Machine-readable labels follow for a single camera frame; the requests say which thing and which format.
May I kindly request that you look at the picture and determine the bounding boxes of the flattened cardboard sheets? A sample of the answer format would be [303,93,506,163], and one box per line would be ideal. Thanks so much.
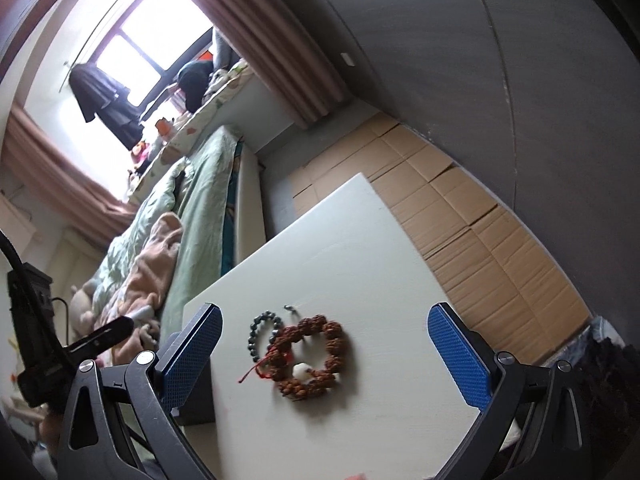
[290,112,593,366]

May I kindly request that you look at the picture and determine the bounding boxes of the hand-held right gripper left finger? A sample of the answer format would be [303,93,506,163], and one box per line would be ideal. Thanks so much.
[57,302,223,480]

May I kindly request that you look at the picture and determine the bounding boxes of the white low table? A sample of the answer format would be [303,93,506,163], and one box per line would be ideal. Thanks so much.
[181,172,503,480]

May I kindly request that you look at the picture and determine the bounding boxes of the pink curtain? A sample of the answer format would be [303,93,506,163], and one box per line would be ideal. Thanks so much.
[0,102,143,248]
[145,0,353,128]

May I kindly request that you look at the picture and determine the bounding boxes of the grey pillow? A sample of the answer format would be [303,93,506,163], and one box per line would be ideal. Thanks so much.
[210,25,236,71]

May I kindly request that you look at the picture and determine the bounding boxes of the peach floral fleece blanket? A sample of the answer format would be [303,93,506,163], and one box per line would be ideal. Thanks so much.
[92,212,185,356]

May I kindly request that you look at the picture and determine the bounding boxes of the bed with green sheet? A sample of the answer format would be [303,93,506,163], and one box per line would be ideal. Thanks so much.
[160,125,271,346]

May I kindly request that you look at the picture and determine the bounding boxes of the hanging dark clothes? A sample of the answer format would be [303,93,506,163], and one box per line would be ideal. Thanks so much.
[68,62,146,151]

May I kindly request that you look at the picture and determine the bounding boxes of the brown seed bead bracelet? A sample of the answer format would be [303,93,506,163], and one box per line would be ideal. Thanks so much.
[239,315,349,401]

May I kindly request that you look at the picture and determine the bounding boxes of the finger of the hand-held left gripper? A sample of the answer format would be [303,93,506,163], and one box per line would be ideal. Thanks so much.
[65,316,135,361]

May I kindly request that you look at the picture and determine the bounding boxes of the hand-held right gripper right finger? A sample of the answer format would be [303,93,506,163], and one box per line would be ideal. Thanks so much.
[426,302,588,480]

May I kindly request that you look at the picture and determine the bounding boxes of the black bag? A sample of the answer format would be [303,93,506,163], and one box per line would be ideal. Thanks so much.
[176,60,216,113]

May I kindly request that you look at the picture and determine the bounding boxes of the dark grey bead bracelet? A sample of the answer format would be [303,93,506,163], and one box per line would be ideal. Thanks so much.
[247,311,283,363]

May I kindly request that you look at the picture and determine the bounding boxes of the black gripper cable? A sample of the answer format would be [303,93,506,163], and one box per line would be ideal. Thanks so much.
[0,230,68,353]

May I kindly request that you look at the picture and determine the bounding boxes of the dark framed window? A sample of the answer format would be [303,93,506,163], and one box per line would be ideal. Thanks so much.
[95,0,216,126]

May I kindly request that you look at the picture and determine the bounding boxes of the beige plush toy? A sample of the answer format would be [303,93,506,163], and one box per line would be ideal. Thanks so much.
[69,280,108,336]

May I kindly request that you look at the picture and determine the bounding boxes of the printed window seat cushion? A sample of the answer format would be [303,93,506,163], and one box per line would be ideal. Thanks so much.
[125,60,261,206]

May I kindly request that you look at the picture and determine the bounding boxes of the black gift box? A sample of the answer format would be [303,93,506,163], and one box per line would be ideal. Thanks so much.
[172,362,216,426]

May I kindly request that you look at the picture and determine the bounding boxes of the dark grey wardrobe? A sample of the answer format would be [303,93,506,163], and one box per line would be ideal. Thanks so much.
[257,0,640,346]

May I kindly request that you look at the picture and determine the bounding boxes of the dark fuzzy cloth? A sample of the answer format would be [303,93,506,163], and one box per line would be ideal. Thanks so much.
[575,315,640,480]

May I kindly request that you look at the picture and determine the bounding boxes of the light green duvet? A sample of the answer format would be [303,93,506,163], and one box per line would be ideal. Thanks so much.
[95,160,191,306]

